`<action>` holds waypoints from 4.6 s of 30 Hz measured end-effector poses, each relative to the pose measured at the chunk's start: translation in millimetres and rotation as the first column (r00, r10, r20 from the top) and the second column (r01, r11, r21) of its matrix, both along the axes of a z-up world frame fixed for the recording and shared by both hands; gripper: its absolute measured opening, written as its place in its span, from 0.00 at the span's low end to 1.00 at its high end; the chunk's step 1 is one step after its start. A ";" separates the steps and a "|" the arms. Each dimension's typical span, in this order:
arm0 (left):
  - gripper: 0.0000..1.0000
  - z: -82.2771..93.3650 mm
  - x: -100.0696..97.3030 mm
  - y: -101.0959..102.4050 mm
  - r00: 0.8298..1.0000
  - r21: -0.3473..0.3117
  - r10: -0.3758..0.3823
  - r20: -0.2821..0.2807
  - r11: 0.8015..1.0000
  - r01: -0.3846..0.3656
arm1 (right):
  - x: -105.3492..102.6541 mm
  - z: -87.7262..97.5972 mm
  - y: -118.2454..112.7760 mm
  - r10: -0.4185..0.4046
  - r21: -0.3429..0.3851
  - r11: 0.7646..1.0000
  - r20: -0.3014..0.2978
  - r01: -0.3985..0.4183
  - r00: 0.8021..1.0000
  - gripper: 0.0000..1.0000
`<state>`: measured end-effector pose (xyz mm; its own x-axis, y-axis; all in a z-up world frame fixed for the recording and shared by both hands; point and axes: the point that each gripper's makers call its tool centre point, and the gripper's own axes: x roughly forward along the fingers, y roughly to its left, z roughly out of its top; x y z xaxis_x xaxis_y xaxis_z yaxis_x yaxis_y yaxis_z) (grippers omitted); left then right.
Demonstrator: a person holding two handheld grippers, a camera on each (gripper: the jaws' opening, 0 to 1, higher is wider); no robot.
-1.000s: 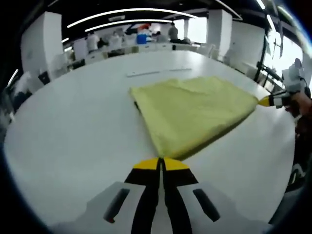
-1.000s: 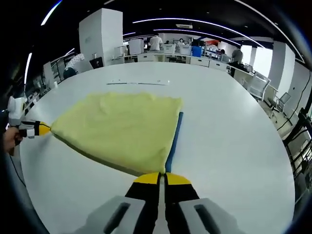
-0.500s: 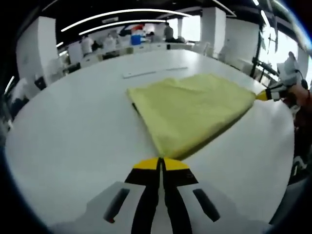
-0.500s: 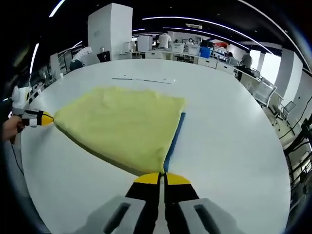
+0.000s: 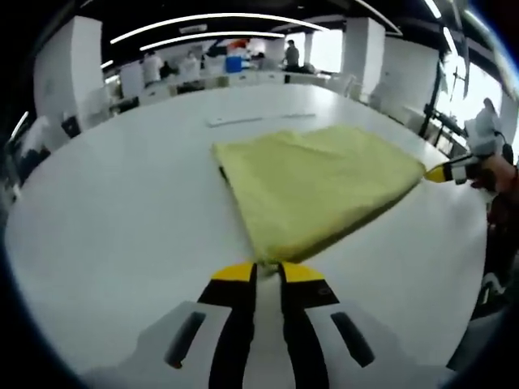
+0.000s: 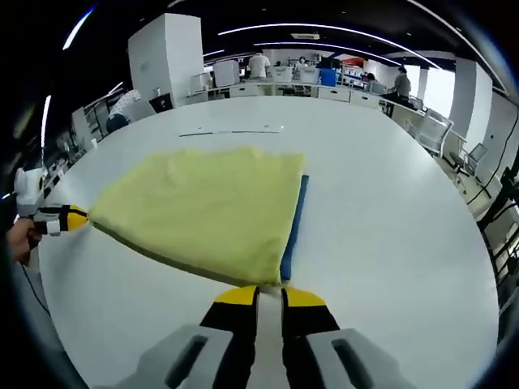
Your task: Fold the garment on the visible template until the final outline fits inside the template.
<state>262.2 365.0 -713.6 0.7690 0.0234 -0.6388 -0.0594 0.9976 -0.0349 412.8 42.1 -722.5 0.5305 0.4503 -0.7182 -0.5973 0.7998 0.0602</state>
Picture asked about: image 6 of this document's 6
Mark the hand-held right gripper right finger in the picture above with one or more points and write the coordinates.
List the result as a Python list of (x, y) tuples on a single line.
[(357, 360)]

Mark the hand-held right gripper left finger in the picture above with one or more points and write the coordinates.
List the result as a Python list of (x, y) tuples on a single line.
[(186, 360)]

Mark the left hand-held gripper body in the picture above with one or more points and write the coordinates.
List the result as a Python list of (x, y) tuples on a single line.
[(30, 190)]

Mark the yellow garment with blue sleeve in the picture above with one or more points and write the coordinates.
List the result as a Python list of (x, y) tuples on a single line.
[(202, 210)]

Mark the person's left hand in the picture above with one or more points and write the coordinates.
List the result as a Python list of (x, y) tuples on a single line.
[(20, 243)]

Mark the metal shelving rack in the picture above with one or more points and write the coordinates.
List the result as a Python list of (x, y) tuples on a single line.
[(87, 121)]

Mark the black slanted panel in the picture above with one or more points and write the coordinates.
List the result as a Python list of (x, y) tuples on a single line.
[(160, 102)]

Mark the white square column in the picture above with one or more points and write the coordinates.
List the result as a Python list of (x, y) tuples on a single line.
[(166, 61)]

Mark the small white counter box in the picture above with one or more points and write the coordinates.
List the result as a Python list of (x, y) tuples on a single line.
[(200, 84)]

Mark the black tripod stand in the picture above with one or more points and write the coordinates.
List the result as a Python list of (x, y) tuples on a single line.
[(503, 219)]

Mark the white table socket panel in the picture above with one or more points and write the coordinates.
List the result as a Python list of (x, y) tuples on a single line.
[(251, 131)]

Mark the white box appliance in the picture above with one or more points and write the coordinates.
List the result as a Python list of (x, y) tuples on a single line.
[(226, 73)]

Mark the white mesh office chair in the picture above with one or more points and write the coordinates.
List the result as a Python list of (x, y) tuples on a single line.
[(434, 131), (472, 160)]

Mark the white storage bin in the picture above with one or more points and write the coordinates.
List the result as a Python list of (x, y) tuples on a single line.
[(309, 73), (281, 75)]

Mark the white counter cabinet row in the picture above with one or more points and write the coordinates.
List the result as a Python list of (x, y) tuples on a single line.
[(336, 94)]

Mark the blue plastic crate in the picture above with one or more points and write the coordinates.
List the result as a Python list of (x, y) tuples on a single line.
[(328, 77)]

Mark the ceiling air vent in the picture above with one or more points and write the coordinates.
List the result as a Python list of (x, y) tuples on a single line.
[(306, 36)]

